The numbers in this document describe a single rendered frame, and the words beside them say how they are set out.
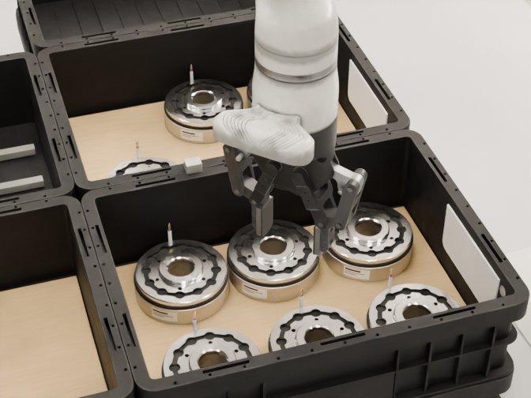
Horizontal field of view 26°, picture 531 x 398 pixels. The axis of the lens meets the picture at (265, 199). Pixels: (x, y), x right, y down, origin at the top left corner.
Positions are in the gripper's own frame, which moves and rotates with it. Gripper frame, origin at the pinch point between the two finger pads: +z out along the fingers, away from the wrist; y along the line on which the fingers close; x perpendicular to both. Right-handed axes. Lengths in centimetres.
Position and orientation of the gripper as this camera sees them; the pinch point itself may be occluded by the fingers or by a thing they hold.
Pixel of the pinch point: (292, 229)
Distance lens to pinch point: 110.3
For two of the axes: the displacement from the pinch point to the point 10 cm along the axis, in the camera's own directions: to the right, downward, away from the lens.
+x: -4.6, 5.7, -6.8
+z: 0.0, 7.6, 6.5
